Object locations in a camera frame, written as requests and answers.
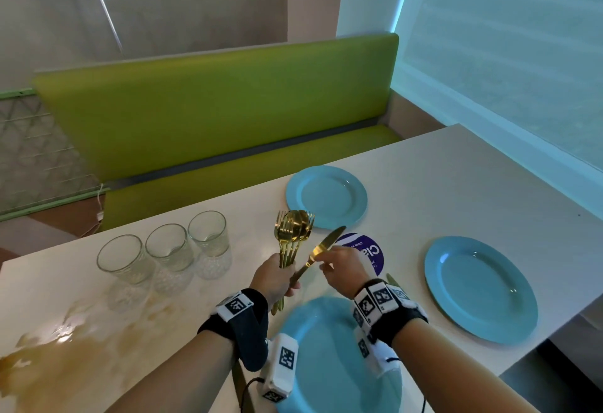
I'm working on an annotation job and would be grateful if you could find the person's left hand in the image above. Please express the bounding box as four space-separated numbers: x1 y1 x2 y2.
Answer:
249 253 301 308

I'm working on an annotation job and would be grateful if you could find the person's right hand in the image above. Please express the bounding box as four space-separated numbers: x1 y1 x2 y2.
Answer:
319 245 378 300

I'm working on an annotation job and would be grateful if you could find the person's left forearm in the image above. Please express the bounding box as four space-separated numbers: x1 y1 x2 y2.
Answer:
106 330 236 413

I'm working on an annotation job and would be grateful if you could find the person's right forearm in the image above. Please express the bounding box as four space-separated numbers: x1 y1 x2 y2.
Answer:
391 318 541 413

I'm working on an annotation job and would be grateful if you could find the purple round sticker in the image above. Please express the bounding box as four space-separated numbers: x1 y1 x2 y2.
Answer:
335 232 385 277

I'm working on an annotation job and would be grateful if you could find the blue round plate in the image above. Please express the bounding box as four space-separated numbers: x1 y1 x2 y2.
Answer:
424 236 540 346
275 295 404 413
285 165 368 231

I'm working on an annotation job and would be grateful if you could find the clear drinking glass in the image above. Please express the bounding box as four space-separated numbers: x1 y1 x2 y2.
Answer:
187 210 233 281
96 234 156 313
144 223 195 294

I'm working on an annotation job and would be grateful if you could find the green bench seat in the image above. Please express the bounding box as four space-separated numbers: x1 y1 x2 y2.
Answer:
100 125 403 233

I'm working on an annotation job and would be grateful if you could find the green bench backrest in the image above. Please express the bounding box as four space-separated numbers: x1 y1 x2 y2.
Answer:
33 33 400 184

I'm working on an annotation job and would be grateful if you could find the green framed lattice screen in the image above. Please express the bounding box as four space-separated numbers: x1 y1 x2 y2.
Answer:
0 88 110 223

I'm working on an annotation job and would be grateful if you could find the white window blind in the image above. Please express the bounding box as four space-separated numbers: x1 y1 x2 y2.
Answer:
400 0 603 172

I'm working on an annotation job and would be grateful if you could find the thin white rod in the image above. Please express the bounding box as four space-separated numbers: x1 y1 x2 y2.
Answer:
81 0 124 55

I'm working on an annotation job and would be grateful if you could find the black wrist strap with markers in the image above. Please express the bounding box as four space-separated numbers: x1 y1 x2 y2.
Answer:
350 278 430 348
197 287 269 372

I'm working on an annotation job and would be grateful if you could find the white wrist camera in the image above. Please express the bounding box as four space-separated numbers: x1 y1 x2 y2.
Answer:
353 327 401 379
260 333 300 403

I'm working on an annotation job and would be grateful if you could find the black camera cable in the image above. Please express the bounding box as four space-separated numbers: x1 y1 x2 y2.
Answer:
385 356 428 413
239 376 265 413

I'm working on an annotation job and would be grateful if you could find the white cable with plug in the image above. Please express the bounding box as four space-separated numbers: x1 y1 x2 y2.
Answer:
79 183 107 239

